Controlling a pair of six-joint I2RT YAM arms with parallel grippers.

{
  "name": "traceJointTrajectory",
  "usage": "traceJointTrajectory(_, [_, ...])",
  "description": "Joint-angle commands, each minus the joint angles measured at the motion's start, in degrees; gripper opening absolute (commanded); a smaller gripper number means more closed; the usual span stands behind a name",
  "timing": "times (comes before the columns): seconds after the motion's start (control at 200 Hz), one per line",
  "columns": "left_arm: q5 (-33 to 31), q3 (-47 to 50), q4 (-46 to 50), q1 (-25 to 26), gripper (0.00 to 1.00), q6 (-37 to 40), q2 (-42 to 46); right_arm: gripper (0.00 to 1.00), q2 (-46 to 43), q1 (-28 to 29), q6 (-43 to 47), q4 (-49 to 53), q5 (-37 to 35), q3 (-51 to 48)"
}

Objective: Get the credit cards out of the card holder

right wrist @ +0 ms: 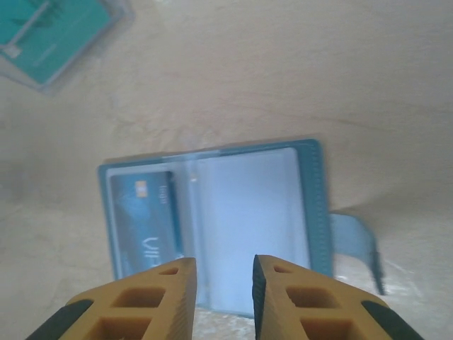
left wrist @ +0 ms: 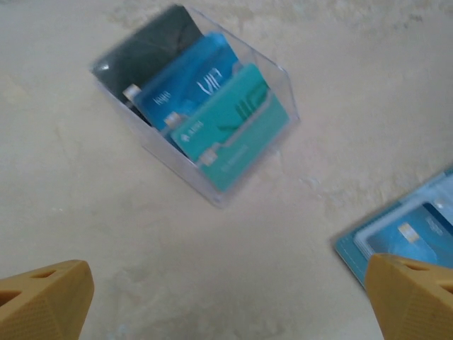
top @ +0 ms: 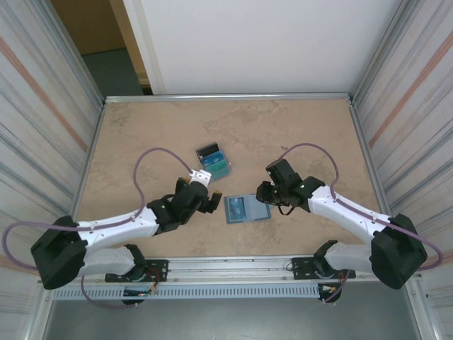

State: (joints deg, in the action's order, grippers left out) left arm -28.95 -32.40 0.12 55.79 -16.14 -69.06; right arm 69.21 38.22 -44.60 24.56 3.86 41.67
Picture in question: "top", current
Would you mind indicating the blue leather card holder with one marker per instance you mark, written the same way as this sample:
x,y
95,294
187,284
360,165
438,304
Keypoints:
x,y
256,210

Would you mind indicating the blue printed card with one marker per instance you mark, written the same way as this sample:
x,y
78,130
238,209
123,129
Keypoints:
x,y
237,209

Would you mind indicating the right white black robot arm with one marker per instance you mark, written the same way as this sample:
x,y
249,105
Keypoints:
x,y
343,209

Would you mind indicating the teal card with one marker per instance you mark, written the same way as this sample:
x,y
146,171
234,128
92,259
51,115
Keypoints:
x,y
221,173

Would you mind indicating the dark blue card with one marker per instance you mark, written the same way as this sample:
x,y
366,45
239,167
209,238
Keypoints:
x,y
214,160

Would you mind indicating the black card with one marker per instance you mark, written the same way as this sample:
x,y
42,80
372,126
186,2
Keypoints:
x,y
207,150

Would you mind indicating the small green circuit board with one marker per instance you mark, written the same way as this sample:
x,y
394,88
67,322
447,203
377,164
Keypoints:
x,y
136,292

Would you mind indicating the grey metal sheet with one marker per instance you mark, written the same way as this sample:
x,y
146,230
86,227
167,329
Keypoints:
x,y
230,318

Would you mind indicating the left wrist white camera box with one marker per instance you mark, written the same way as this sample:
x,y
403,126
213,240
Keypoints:
x,y
201,177

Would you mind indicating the long aluminium mounting rail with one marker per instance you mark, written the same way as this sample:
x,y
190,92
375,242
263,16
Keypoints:
x,y
230,269

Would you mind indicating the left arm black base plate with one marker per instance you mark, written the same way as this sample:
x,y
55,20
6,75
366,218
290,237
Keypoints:
x,y
159,271

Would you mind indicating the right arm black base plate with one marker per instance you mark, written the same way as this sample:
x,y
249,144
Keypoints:
x,y
301,269

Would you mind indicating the aluminium table edge rail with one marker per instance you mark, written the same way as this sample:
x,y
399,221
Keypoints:
x,y
230,97
374,177
86,177

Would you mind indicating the white door frame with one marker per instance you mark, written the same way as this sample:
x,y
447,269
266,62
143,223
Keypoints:
x,y
143,42

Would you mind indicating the translucent striped enclosure panel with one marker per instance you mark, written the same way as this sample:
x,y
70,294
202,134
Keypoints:
x,y
417,106
35,106

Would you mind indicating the aluminium frame post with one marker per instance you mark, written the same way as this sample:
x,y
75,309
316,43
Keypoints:
x,y
380,53

